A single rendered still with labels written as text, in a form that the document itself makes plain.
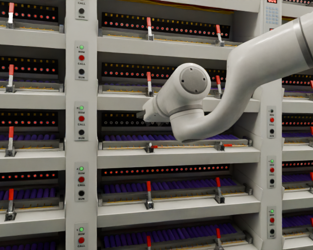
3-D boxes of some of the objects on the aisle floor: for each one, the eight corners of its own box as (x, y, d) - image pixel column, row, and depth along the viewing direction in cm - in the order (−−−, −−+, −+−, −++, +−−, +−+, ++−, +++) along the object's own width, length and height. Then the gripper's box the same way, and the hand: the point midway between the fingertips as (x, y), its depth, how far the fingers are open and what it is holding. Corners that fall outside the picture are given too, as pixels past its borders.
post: (282, 390, 111) (281, -62, 112) (261, 396, 108) (260, -67, 109) (251, 351, 130) (251, -34, 131) (232, 355, 128) (232, -38, 128)
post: (96, 446, 92) (97, -101, 92) (65, 455, 89) (66, -108, 90) (92, 390, 111) (92, -62, 111) (66, 397, 108) (67, -67, 109)
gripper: (139, 117, 70) (127, 133, 87) (202, 118, 74) (178, 133, 91) (138, 88, 72) (126, 109, 89) (199, 90, 76) (176, 110, 93)
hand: (154, 120), depth 88 cm, fingers open, 3 cm apart
